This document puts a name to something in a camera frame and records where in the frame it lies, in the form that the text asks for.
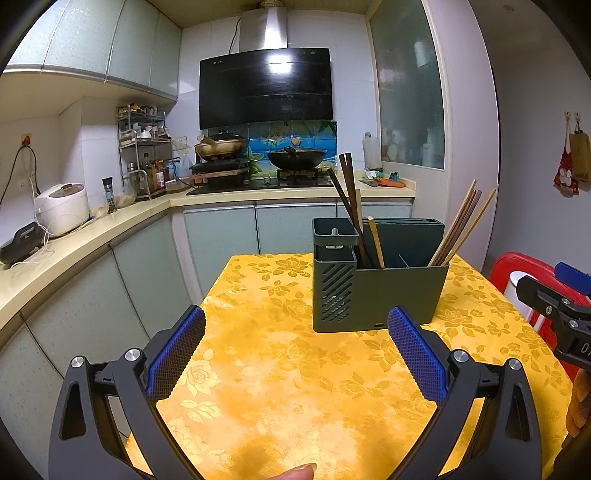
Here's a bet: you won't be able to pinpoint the black chopstick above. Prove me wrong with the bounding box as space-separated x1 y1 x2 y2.
326 168 372 269

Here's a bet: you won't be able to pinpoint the black gas cooktop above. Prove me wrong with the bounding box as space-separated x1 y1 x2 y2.
186 178 335 195

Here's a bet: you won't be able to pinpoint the person's right hand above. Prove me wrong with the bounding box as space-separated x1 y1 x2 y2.
566 369 591 444

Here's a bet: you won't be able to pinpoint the paper towel roll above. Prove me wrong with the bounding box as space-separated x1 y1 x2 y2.
362 131 383 171

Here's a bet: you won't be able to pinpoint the red plastic stool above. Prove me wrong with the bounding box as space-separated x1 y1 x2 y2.
488 251 591 326

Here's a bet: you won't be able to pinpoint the black range hood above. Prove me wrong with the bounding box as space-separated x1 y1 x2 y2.
198 7 334 131

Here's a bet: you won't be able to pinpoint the dark green utensil holder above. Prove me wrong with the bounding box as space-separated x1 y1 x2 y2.
312 217 450 334

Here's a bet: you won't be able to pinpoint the black countertop appliance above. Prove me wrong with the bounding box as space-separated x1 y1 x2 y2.
0 222 44 265

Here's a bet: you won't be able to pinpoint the light bamboo chopstick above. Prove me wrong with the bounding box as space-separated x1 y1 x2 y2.
368 216 385 269

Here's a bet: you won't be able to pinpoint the black wok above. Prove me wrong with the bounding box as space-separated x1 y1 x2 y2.
267 146 328 170

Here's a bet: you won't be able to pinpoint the white rice cooker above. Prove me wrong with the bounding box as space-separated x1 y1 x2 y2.
34 183 90 236

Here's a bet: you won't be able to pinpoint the pepper grinder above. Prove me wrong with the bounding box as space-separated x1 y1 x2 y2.
102 176 118 214

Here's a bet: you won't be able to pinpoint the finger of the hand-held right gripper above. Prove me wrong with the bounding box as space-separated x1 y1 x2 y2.
516 273 578 324
555 261 591 296

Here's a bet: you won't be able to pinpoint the black grill pan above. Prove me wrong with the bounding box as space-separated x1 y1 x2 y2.
188 158 250 185

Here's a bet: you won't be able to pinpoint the metal spice rack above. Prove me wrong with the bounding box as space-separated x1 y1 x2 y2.
116 102 172 200

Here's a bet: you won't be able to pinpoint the blue scenic tile panel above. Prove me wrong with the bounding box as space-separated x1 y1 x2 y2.
247 121 338 176

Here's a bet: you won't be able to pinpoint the pale green base cabinets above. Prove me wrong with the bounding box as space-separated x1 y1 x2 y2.
0 196 414 462

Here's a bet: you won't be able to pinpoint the white plastic bottle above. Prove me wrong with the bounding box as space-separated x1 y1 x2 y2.
505 271 536 319

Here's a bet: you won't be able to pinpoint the red hanging pot holder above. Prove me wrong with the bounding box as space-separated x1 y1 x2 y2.
553 138 580 197

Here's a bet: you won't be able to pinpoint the yellow floral tablecloth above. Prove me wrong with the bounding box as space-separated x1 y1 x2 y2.
124 253 575 480

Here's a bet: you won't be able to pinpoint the golden wok with lid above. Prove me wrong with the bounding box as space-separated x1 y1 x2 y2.
194 131 250 160

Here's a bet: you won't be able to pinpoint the light brown chopstick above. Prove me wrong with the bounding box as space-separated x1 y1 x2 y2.
441 188 497 266

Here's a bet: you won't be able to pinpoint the pale green wall cabinets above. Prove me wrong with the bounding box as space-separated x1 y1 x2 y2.
2 0 183 103

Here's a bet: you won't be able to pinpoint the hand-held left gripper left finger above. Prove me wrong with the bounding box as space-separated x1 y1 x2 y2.
48 305 207 480

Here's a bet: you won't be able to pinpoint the frosted glass door panel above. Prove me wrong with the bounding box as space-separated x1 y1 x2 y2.
369 0 446 171

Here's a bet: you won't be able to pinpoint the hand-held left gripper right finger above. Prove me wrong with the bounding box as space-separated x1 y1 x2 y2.
387 305 543 480

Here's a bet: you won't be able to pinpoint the brown hanging bag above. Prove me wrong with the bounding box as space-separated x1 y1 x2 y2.
569 121 591 182

